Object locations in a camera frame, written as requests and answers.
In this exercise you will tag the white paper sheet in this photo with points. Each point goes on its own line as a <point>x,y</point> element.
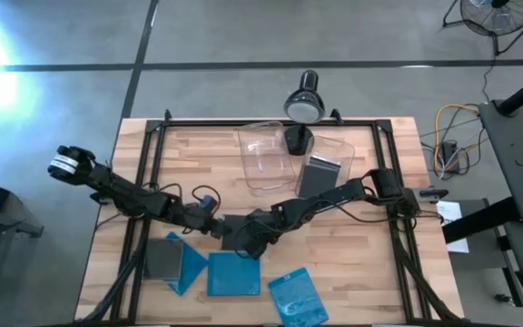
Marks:
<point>452,213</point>

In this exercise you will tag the small black floor object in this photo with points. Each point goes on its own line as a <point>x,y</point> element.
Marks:
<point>502,298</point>

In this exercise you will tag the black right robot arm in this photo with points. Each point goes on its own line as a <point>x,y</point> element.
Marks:
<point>334,195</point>

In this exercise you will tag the plain blue disc case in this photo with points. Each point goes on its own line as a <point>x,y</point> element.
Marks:
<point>233,274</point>
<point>193,265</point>

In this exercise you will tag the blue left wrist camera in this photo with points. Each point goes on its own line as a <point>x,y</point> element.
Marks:
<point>208,203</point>

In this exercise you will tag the black desk lamp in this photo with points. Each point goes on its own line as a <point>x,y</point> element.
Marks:
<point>304,106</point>

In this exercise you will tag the clear plastic bin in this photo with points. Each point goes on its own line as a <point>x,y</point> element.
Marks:
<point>334,150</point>
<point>266,154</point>

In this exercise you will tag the black table frame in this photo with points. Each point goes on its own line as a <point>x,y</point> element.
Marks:
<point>198,122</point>

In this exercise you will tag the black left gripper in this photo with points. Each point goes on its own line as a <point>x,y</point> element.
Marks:
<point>198,220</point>

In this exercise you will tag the black bracket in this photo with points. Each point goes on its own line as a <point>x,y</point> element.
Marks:
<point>434,193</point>

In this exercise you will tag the black power adapter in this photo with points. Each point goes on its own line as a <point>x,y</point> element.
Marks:
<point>450,152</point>

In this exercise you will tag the grey side table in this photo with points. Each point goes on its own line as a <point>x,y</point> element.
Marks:
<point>516,150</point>

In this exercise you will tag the blue case with logo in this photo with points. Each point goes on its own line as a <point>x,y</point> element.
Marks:
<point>298,297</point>

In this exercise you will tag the black support beam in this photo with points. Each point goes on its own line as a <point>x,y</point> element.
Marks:
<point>479,222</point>

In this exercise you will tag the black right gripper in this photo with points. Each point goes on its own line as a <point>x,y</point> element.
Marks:
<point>266,224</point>

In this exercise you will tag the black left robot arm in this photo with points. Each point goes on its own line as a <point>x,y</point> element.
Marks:
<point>125,195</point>

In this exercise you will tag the black floor fan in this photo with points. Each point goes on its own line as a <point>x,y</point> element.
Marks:
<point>493,22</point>

